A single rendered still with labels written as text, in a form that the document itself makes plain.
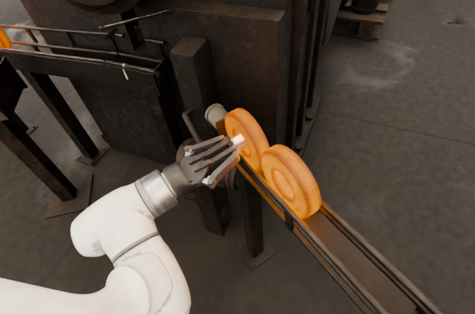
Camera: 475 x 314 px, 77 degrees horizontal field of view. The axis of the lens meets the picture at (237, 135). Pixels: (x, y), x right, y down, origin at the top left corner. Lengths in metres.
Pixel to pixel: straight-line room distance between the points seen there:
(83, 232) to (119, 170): 1.06
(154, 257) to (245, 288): 0.72
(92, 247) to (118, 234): 0.06
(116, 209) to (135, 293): 0.16
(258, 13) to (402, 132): 1.19
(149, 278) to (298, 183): 0.31
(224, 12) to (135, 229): 0.58
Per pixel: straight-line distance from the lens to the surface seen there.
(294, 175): 0.55
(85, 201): 1.67
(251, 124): 0.65
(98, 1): 0.92
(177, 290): 0.63
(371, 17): 2.47
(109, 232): 0.65
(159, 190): 0.64
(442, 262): 1.48
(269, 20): 0.81
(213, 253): 1.35
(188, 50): 0.86
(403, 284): 0.59
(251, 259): 1.31
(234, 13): 0.85
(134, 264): 0.61
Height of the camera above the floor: 1.25
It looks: 48 degrees down
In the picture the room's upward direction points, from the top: 7 degrees counter-clockwise
